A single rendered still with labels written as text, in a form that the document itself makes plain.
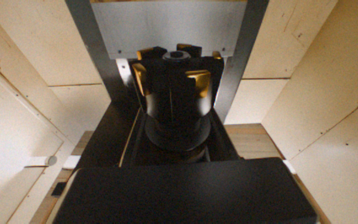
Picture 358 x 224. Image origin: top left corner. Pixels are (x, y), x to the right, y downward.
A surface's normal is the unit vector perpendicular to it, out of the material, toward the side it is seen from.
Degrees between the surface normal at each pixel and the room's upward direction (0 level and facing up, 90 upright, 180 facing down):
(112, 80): 90
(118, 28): 90
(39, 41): 90
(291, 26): 90
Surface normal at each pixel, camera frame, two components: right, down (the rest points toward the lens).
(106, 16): 0.07, 0.68
